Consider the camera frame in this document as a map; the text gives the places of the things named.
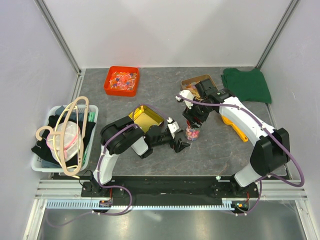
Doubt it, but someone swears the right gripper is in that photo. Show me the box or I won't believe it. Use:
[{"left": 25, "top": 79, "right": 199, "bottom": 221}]
[{"left": 182, "top": 96, "right": 214, "bottom": 129}]

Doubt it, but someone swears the red jar lid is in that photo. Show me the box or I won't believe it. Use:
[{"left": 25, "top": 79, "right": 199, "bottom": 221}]
[{"left": 186, "top": 120, "right": 202, "bottom": 129}]

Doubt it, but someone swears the clear glass jar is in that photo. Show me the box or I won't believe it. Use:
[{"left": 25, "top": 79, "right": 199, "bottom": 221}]
[{"left": 185, "top": 120, "right": 200, "bottom": 141}]

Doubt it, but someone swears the yellow plastic scoop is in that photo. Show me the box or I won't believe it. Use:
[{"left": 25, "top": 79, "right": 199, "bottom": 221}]
[{"left": 221, "top": 115, "right": 249, "bottom": 143}]

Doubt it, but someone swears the star candy tin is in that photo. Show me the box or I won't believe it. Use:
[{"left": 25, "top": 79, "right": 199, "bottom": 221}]
[{"left": 128, "top": 105, "right": 165, "bottom": 133}]

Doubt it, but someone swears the orange candy box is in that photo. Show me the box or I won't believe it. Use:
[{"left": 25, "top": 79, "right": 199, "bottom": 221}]
[{"left": 103, "top": 66, "right": 140, "bottom": 97}]

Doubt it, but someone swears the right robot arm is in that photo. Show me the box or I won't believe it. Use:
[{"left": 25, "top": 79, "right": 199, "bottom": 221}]
[{"left": 175, "top": 78, "right": 290, "bottom": 197}]

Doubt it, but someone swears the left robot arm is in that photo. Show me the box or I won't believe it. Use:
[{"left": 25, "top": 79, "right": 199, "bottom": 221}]
[{"left": 92, "top": 116, "right": 190, "bottom": 197}]

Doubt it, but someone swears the brown gummy candy box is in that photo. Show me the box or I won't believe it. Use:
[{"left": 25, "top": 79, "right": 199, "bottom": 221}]
[{"left": 180, "top": 74, "right": 217, "bottom": 100}]

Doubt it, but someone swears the green folded cloth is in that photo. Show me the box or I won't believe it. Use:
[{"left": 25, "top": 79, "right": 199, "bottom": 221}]
[{"left": 221, "top": 68, "right": 272, "bottom": 104}]

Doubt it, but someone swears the white laundry basket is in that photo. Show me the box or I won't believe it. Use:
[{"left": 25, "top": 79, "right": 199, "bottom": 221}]
[{"left": 31, "top": 105, "right": 99, "bottom": 173}]

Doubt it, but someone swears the beige clothes hanger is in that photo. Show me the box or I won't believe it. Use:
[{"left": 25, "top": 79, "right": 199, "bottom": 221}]
[{"left": 35, "top": 96, "right": 89, "bottom": 178}]

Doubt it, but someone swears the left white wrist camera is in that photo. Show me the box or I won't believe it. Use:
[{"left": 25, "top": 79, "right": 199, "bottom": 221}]
[{"left": 166, "top": 117, "right": 181, "bottom": 139}]

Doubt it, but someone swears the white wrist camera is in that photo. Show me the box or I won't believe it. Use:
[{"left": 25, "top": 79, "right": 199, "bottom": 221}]
[
  {"left": 175, "top": 89, "right": 196, "bottom": 110},
  {"left": 166, "top": 117, "right": 181, "bottom": 139}
]

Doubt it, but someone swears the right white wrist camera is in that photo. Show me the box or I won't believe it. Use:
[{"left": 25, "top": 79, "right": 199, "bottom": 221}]
[{"left": 175, "top": 89, "right": 196, "bottom": 110}]

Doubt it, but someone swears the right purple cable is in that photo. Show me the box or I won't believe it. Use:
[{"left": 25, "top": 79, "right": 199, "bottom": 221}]
[{"left": 178, "top": 94, "right": 305, "bottom": 217}]

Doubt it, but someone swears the purple cable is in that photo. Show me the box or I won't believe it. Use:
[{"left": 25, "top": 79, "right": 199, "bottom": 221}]
[
  {"left": 44, "top": 103, "right": 173, "bottom": 227},
  {"left": 178, "top": 94, "right": 305, "bottom": 217}
]

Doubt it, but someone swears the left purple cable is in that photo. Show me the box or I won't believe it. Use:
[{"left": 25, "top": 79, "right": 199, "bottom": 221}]
[{"left": 44, "top": 103, "right": 173, "bottom": 227}]

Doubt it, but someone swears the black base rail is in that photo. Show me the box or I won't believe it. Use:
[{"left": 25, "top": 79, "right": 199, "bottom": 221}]
[{"left": 81, "top": 175, "right": 259, "bottom": 199}]

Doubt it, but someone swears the white cable duct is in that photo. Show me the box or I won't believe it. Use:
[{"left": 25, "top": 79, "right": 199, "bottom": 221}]
[{"left": 46, "top": 199, "right": 241, "bottom": 211}]

